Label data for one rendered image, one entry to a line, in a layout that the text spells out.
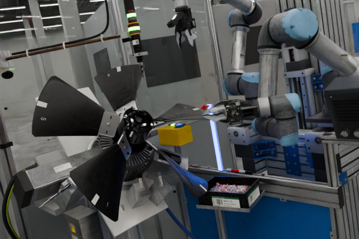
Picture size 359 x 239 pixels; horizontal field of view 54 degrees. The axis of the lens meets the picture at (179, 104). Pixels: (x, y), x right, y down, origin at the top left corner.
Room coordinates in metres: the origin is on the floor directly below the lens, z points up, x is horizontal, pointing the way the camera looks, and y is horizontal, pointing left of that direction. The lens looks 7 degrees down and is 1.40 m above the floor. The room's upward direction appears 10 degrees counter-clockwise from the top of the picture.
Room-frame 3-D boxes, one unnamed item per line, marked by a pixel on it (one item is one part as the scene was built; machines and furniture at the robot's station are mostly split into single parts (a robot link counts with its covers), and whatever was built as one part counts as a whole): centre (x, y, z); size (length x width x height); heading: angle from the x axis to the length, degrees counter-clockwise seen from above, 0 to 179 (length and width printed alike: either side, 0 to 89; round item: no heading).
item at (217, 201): (1.38, -0.14, 0.85); 0.22 x 0.17 x 0.07; 56
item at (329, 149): (1.23, -0.50, 0.96); 0.03 x 0.03 x 0.20; 42
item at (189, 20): (1.92, -0.11, 1.62); 0.09 x 0.08 x 0.12; 132
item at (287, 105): (1.30, -0.39, 1.17); 0.11 x 0.08 x 0.09; 79
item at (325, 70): (1.59, -0.73, 1.20); 0.13 x 0.12 x 0.14; 23
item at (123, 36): (1.38, 0.13, 1.50); 0.09 x 0.07 x 0.10; 77
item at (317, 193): (1.55, -0.21, 0.82); 0.90 x 0.04 x 0.08; 42
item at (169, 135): (1.84, 0.05, 1.02); 0.16 x 0.10 x 0.11; 42
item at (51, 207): (1.71, 0.57, 0.85); 0.36 x 0.24 x 0.03; 132
